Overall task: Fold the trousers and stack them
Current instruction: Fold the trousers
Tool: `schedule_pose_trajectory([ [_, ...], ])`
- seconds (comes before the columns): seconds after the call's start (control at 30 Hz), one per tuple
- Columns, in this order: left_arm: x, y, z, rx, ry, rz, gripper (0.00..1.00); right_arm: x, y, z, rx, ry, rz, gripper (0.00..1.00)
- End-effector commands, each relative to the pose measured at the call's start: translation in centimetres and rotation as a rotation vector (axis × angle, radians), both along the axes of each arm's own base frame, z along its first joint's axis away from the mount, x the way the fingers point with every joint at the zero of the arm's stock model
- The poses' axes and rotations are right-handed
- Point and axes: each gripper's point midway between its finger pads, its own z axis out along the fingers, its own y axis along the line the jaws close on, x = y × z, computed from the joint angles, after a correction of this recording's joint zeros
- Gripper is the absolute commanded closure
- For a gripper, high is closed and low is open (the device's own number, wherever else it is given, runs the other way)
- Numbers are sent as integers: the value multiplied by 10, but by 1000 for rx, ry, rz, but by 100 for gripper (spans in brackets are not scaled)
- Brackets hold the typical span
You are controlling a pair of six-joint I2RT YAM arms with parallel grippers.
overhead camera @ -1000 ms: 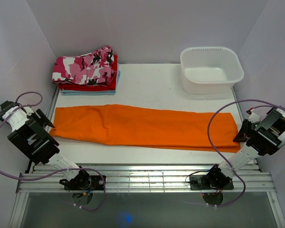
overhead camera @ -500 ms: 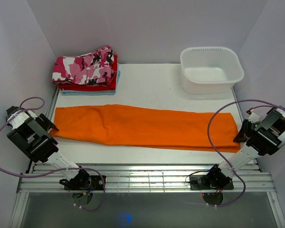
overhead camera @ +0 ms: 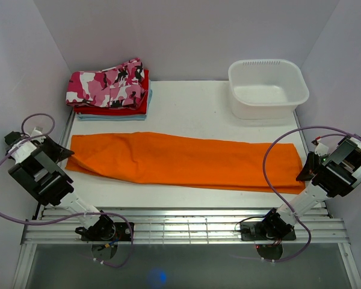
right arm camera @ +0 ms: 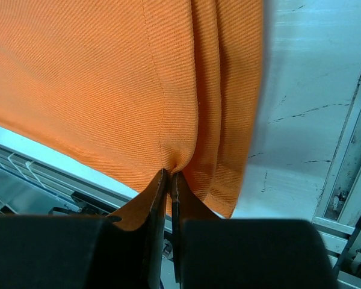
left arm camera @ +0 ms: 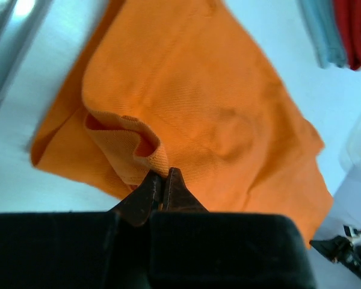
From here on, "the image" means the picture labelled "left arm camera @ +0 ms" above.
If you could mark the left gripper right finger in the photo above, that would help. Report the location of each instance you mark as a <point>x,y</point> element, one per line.
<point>176,195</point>

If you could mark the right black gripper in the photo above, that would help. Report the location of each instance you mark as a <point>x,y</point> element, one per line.
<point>340,250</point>

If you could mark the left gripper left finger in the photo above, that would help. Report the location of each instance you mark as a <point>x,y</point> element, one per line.
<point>136,208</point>

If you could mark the orange trousers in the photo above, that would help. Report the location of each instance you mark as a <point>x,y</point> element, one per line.
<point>165,84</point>

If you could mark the light blue folded trousers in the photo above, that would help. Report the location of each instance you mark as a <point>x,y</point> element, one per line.
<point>319,19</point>

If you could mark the red folded trousers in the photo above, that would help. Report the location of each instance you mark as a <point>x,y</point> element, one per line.
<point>348,20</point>

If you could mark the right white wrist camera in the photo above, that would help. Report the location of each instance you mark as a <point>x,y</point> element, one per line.
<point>352,234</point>

